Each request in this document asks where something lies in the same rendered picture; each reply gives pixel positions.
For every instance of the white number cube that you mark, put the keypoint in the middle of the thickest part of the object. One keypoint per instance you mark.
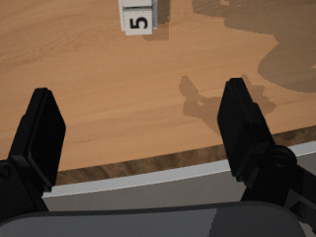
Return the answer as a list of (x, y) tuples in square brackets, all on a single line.
[(138, 20), (136, 3)]

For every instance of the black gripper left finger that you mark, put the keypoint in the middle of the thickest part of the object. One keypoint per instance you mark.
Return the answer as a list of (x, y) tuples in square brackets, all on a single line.
[(32, 164)]

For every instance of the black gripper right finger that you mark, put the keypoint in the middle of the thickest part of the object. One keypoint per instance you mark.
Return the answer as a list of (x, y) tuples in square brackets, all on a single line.
[(269, 171)]

